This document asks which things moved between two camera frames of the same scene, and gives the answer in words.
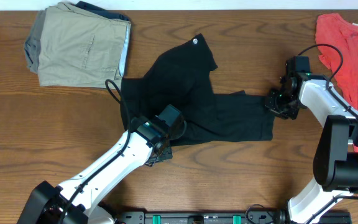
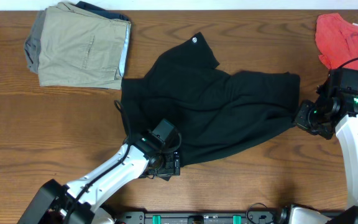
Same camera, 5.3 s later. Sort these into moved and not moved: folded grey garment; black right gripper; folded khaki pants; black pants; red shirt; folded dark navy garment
Moved: black right gripper; black pants
Not moved: folded khaki pants; red shirt; folded dark navy garment; folded grey garment
